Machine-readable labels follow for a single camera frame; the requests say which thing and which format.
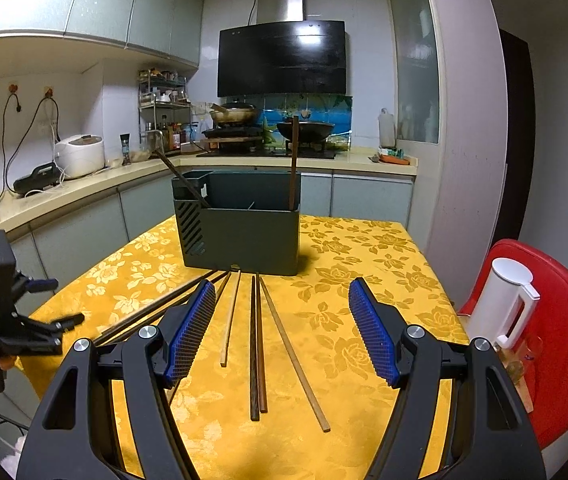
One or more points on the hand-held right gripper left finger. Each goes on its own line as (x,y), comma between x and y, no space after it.
(191,330)

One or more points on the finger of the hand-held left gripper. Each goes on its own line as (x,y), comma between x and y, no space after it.
(66,322)
(39,285)

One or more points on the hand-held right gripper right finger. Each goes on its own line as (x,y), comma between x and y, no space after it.
(371,332)

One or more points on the dark wooden chopstick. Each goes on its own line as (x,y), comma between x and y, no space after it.
(184,180)
(161,314)
(159,305)

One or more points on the light wooden chopstick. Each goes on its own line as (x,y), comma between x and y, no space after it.
(230,317)

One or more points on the dark brown chopstick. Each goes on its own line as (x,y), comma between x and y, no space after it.
(254,360)
(261,360)

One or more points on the dark green utensil holder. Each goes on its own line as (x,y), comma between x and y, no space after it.
(244,240)

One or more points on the yellow floral tablecloth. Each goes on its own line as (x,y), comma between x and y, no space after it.
(364,250)

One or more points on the black countertop appliance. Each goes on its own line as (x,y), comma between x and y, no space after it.
(34,180)

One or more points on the beige kitchen countertop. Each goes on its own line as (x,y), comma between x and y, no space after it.
(89,182)

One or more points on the white electric kettle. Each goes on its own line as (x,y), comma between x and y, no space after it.
(499,300)

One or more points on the white rice cooker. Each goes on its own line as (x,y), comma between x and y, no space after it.
(81,157)

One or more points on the pale green lower cabinets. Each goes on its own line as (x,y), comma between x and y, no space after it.
(364,195)

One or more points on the pale green cabinets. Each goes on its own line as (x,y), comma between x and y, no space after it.
(89,0)
(364,195)

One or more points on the black pepper grinder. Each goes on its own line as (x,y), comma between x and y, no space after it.
(125,152)

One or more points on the orange tray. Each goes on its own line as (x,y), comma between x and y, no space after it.
(394,159)

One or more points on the glass jar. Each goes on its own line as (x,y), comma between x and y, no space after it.
(150,145)

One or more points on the wooden board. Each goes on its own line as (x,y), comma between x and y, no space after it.
(214,146)

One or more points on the black gas stove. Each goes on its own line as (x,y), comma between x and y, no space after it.
(269,152)

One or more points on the red plastic stool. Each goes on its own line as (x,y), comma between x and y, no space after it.
(564,360)

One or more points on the black induction cooker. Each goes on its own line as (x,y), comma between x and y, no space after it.
(234,132)

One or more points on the black wok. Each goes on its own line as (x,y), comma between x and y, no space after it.
(309,132)

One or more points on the metal spice rack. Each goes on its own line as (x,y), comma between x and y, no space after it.
(164,105)

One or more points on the golden frying pan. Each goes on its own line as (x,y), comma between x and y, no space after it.
(234,115)

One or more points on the blue tile mural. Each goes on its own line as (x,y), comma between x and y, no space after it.
(324,110)

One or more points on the dark door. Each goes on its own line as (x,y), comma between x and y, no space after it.
(516,135)

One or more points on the frosted glass window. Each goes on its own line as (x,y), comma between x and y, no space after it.
(414,60)

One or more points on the black range hood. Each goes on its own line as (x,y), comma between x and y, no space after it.
(284,60)

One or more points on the pale green upper cabinets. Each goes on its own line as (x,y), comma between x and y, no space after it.
(89,0)

